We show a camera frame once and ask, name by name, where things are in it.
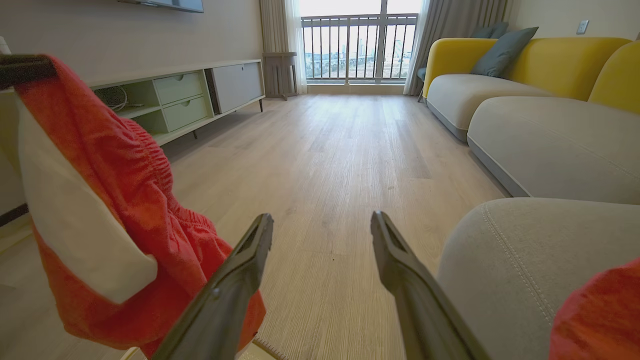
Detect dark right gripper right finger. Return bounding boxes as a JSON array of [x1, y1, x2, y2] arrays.
[[370, 210, 492, 360]]

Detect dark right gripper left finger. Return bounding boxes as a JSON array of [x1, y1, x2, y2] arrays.
[[151, 213, 275, 360]]

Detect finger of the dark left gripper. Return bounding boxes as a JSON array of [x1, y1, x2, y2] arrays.
[[0, 54, 57, 91]]

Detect red shorts with white stripe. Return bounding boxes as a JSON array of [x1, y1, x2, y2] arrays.
[[14, 54, 267, 359]]

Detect red and white shirt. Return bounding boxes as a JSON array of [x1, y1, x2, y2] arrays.
[[548, 257, 640, 360]]

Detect grey rounded sofa section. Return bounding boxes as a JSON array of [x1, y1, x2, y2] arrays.
[[436, 197, 640, 360]]

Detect grey sofa section yellow back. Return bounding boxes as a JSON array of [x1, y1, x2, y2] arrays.
[[466, 41, 640, 205], [422, 37, 632, 143]]

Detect pale green TV cabinet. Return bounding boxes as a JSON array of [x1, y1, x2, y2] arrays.
[[86, 59, 266, 147]]

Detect pale green cabinet drawer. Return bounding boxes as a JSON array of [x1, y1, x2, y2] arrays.
[[153, 71, 204, 106], [162, 95, 210, 133]]

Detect grey cabinet sliding door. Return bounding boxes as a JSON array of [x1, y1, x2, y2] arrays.
[[209, 62, 265, 114]]

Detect small wooden side table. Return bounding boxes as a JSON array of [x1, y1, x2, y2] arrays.
[[262, 51, 300, 101]]

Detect grey curtain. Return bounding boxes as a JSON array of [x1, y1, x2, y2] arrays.
[[403, 0, 509, 97], [258, 0, 292, 55]]

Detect dark balcony railing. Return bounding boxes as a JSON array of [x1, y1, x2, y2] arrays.
[[301, 13, 419, 81]]

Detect large blue cushion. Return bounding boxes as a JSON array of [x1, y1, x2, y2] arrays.
[[469, 26, 540, 79]]

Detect white sheer curtain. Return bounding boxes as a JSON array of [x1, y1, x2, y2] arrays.
[[284, 0, 309, 96]]

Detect small blue cushion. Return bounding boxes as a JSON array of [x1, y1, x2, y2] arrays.
[[470, 21, 510, 40]]

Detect cables inside cabinet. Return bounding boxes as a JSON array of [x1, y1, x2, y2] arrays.
[[94, 85, 144, 112]]

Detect wall-mounted television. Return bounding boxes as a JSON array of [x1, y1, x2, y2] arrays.
[[117, 0, 205, 14]]

